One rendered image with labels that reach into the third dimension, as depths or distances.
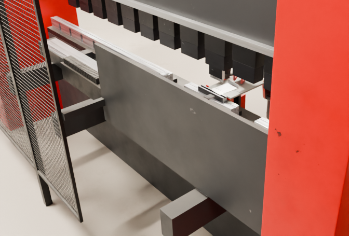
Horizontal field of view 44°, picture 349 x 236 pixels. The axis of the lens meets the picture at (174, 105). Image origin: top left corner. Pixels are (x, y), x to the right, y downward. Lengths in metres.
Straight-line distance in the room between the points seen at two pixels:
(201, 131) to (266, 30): 0.45
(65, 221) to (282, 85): 2.26
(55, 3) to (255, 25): 2.66
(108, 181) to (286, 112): 2.38
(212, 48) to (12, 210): 1.92
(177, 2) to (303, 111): 1.06
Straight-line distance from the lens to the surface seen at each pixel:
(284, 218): 1.39
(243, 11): 1.74
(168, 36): 2.49
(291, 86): 1.15
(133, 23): 2.77
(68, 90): 4.12
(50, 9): 4.08
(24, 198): 3.44
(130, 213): 3.10
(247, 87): 2.42
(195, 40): 2.30
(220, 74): 2.27
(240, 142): 1.50
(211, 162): 1.69
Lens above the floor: 2.09
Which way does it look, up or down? 29 degrees down
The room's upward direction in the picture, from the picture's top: 3 degrees counter-clockwise
